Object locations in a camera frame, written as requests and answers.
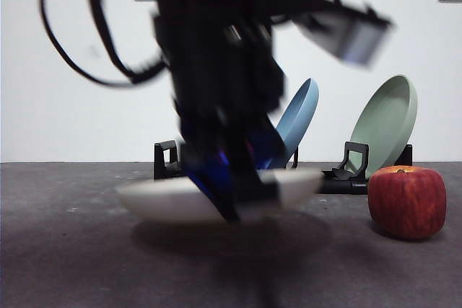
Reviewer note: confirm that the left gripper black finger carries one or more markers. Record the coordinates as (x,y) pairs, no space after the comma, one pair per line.
(265,185)
(213,181)

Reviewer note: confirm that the cream yellow round plate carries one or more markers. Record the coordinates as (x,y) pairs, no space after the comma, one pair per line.
(162,200)

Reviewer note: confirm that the red apple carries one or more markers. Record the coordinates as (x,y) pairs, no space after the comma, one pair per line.
(406,203)

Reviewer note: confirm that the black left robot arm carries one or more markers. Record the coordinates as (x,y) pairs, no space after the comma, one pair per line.
(216,70)

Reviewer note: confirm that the black plate rack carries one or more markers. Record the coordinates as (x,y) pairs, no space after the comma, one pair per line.
(339,187)

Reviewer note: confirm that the blue round plate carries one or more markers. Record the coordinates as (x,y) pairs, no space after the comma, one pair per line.
(299,117)

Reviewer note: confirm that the green round plate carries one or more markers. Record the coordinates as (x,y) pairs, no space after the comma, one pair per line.
(386,124)

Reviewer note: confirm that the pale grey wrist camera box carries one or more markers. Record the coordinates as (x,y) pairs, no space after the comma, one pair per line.
(353,41)

